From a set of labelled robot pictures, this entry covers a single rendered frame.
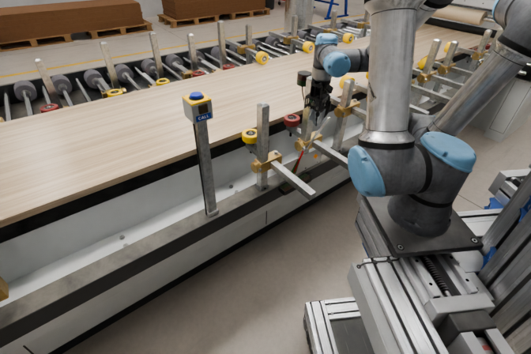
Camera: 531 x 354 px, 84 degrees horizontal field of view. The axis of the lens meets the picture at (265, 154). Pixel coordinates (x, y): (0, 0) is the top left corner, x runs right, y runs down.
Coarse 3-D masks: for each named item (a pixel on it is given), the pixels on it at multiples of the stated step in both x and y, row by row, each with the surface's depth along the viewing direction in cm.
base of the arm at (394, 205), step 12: (396, 204) 75; (408, 204) 72; (420, 204) 70; (432, 204) 68; (444, 204) 68; (396, 216) 75; (408, 216) 72; (420, 216) 70; (432, 216) 70; (444, 216) 70; (408, 228) 73; (420, 228) 71; (432, 228) 71; (444, 228) 71
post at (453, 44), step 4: (456, 40) 184; (452, 44) 184; (456, 44) 183; (452, 48) 185; (456, 48) 186; (448, 52) 188; (452, 52) 186; (448, 56) 188; (452, 56) 188; (444, 60) 191; (448, 60) 189; (444, 64) 192; (448, 64) 190; (440, 76) 196; (444, 76) 195; (436, 84) 200; (440, 84) 198; (436, 88) 201; (440, 88) 202; (432, 100) 206
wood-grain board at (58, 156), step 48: (144, 96) 163; (240, 96) 165; (288, 96) 166; (336, 96) 168; (0, 144) 124; (48, 144) 125; (96, 144) 125; (144, 144) 126; (192, 144) 127; (0, 192) 101; (48, 192) 102
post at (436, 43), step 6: (432, 42) 170; (438, 42) 167; (432, 48) 171; (438, 48) 170; (432, 54) 172; (426, 60) 176; (432, 60) 174; (426, 66) 177; (426, 72) 178; (420, 84) 184; (414, 96) 190; (420, 96) 188; (414, 102) 191
